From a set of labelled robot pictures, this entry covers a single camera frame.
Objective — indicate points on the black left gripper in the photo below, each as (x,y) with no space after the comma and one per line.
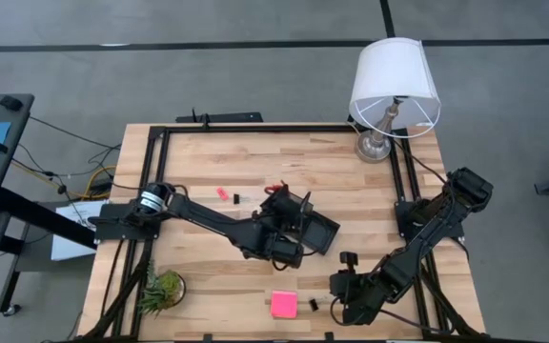
(281,212)

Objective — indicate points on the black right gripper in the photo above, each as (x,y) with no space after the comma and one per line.
(360,290)

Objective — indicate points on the small black binder clip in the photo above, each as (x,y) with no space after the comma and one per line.
(236,198)

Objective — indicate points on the black desk organizer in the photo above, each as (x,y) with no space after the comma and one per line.
(319,233)

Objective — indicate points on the pink eraser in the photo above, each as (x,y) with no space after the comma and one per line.
(222,194)

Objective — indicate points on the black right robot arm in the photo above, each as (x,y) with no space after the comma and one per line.
(422,228)

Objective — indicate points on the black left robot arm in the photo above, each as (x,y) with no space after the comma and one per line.
(217,221)

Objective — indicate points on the pink sticky note pad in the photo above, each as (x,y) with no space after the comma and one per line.
(284,305)

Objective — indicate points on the black box behind table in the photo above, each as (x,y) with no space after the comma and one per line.
(227,117)

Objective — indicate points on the potted succulent plant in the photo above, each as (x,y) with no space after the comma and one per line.
(162,288)

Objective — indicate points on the table lamp white shade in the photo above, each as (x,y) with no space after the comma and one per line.
(389,71)

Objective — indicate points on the white paper sheet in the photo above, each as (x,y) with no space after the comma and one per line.
(67,248)

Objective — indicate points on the black computer mouse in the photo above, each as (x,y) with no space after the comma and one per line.
(11,103)

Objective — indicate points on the black caster wheel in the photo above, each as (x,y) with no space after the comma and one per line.
(11,310)

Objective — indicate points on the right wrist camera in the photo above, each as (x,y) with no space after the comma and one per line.
(349,259)

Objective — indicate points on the black aluminium table frame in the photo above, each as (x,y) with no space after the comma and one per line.
(279,128)

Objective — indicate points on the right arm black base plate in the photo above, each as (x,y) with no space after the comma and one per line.
(453,228)

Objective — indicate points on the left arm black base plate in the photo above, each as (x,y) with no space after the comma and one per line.
(117,231)

